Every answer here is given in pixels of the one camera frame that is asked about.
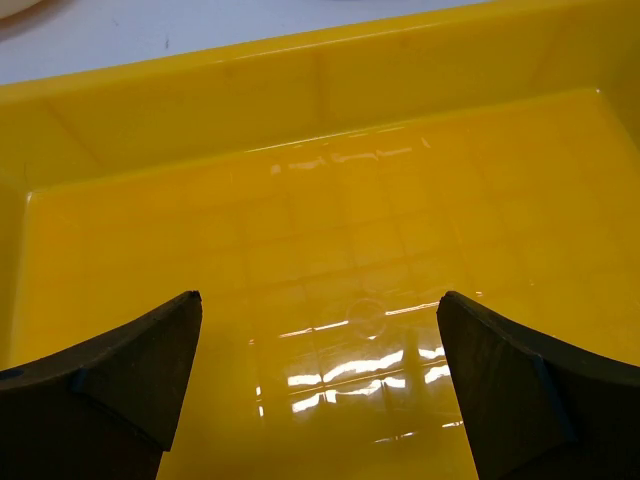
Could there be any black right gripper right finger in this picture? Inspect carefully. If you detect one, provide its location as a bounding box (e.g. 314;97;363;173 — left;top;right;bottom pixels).
437;291;639;479

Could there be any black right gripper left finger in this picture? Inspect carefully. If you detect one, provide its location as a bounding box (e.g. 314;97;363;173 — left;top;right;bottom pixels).
1;291;202;479

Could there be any yellow plastic bin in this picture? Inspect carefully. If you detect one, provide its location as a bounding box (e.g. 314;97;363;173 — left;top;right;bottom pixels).
1;1;639;479

